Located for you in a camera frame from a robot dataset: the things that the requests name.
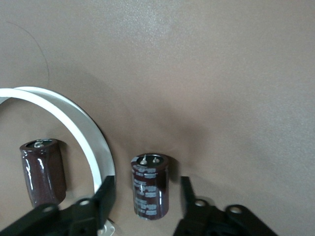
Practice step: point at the white half-round pipe clamp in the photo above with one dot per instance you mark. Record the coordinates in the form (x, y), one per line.
(81, 127)

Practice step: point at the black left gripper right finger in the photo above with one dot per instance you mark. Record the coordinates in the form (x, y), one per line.
(189, 204)

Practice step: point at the brown table mat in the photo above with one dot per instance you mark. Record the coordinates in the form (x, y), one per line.
(197, 73)

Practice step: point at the dark brown cylindrical capacitor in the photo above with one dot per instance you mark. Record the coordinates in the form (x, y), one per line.
(41, 172)
(150, 191)

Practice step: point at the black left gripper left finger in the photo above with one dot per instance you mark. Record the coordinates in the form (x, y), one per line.
(103, 196)

